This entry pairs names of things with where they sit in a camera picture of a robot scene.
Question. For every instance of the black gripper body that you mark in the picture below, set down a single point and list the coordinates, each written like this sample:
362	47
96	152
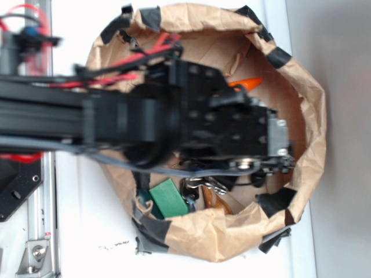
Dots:
223	130

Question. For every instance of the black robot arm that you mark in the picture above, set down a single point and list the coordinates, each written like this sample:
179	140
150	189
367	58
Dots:
136	130

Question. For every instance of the orange plastic toy carrot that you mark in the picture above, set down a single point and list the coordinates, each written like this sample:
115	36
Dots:
248	84

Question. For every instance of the silver key bunch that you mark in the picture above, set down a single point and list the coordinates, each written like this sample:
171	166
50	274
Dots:
189	187

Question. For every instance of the amber brown wooden object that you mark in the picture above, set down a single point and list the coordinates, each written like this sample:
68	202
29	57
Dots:
213	200

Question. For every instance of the green rectangular block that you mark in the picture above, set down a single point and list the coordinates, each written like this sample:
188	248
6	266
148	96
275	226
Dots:
168	199

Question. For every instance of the brown paper bag bin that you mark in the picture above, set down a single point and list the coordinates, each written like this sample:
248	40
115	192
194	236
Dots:
236	42

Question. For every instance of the dark teal rounded object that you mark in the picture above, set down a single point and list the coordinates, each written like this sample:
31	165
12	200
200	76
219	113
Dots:
145	197

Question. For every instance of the aluminium extrusion rail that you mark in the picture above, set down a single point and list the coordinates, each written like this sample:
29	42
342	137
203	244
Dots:
42	211

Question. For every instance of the black hexagonal base plate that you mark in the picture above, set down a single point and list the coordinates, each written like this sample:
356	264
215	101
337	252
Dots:
19	179

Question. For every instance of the metal corner bracket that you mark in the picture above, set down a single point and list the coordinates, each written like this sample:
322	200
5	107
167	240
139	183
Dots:
36	260

